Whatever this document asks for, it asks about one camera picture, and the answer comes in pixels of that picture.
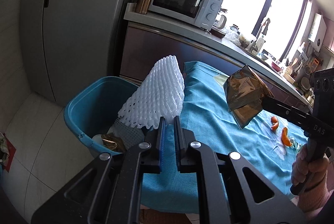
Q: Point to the pink right sleeve forearm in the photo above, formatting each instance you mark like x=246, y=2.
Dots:
x=313, y=201

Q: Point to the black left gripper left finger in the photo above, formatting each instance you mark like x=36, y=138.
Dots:
x=109, y=188

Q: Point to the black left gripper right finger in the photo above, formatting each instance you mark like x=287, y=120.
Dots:
x=230, y=189

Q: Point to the clear barcode plastic wrapper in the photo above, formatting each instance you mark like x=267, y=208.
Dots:
x=295, y=145

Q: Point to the dark brown tray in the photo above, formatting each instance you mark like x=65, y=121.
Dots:
x=217, y=33

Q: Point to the grey refrigerator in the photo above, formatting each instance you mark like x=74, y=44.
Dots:
x=65, y=44

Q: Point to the electric kettle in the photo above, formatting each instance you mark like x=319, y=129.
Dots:
x=222, y=18

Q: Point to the white foam fruit net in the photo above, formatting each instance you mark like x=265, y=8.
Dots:
x=161, y=94

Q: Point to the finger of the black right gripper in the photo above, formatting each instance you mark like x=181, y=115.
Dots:
x=290, y=113

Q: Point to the gold foil snack wrapper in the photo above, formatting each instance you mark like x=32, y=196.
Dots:
x=244, y=91

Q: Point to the right hand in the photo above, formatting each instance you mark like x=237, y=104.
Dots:
x=301, y=168

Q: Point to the white water heater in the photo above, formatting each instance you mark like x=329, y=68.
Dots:
x=317, y=32

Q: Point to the dark kitchen base cabinets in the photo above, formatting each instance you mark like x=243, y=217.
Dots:
x=144, y=45

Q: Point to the blue plastic trash bin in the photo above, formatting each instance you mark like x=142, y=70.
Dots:
x=94, y=112

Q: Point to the kitchen faucet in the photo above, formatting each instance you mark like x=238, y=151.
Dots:
x=262, y=32

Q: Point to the silver microwave oven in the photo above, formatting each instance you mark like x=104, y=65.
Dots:
x=199, y=13

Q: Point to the red bowl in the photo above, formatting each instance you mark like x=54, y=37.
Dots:
x=275, y=67

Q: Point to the white soap bottle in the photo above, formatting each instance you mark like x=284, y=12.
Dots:
x=258, y=45

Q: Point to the black right camera box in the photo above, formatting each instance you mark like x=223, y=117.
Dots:
x=322, y=85

